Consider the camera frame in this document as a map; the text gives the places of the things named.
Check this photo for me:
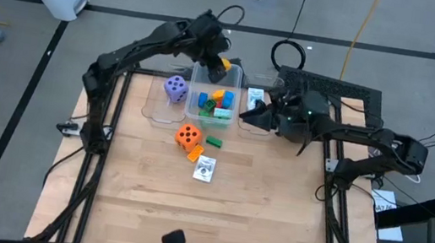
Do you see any white blue-print card deck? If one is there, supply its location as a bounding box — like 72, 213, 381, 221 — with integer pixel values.
244, 86, 268, 114

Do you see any black bucket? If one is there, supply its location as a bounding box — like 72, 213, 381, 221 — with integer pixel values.
276, 88, 333, 149

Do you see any dark green long block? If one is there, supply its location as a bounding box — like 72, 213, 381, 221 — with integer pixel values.
204, 134, 225, 149

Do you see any white black-emblem card deck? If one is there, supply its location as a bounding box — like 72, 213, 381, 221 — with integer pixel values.
191, 154, 218, 185

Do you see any orange toy block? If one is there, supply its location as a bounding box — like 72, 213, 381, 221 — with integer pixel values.
186, 142, 205, 165

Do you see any silver metal bracket plate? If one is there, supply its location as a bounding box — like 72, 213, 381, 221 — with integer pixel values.
101, 124, 116, 142
323, 156, 340, 174

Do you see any yellow one-stud toy block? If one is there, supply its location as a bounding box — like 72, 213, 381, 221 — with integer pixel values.
210, 88, 226, 103
219, 57, 234, 73

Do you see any black cable with coil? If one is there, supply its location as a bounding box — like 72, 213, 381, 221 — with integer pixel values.
269, 0, 316, 76

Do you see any orange foam die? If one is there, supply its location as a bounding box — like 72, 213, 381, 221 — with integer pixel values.
172, 121, 205, 154

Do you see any printed paper sheet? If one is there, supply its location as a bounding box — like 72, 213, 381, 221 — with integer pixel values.
368, 187, 401, 217

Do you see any blue one-stud toy block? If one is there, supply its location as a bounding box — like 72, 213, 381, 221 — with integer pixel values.
197, 92, 209, 110

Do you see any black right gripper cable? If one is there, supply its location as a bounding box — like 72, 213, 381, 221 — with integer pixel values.
296, 137, 315, 159

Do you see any low clear plastic bin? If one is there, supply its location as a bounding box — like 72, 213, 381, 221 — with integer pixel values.
139, 58, 197, 129
234, 72, 288, 143

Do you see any black desk leg bar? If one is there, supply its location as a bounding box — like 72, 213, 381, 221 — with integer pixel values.
372, 186, 435, 237

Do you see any long yellow cable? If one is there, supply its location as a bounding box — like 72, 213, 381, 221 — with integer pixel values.
338, 0, 383, 85

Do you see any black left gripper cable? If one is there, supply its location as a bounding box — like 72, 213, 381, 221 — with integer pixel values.
215, 2, 247, 28

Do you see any purple foam die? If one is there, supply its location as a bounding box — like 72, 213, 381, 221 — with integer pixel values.
160, 73, 192, 105

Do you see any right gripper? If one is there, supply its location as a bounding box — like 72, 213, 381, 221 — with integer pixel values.
237, 81, 334, 148

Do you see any plain white paper sheet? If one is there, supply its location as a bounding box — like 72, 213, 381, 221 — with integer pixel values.
375, 224, 405, 243

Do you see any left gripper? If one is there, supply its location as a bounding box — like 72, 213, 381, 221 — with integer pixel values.
182, 7, 236, 86

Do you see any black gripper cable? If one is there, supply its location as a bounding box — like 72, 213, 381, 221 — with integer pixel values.
215, 2, 247, 28
296, 137, 315, 159

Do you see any tall clear plastic bin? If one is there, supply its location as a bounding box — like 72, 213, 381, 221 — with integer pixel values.
182, 57, 247, 133

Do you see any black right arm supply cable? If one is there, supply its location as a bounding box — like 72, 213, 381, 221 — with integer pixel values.
324, 94, 388, 131

